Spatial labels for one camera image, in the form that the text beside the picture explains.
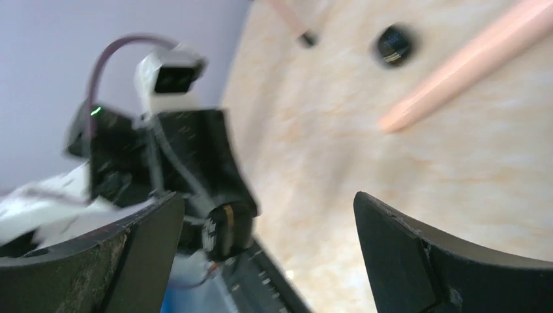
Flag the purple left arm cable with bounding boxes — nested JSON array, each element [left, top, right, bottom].
[[84, 34, 180, 139]]

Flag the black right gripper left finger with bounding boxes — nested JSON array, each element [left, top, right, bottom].
[[1, 194, 185, 312]]

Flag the black case lid piece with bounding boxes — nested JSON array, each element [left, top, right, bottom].
[[371, 23, 419, 68]]

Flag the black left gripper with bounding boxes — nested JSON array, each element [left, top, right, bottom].
[[65, 102, 258, 217]]

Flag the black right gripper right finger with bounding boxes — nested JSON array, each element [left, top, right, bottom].
[[353, 192, 552, 313]]

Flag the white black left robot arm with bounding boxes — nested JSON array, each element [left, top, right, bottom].
[[1, 101, 258, 243]]

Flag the black glossy earbud charging case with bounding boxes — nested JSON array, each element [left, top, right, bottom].
[[202, 202, 255, 262]]

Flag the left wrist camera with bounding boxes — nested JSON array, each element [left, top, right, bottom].
[[134, 45, 212, 119]]

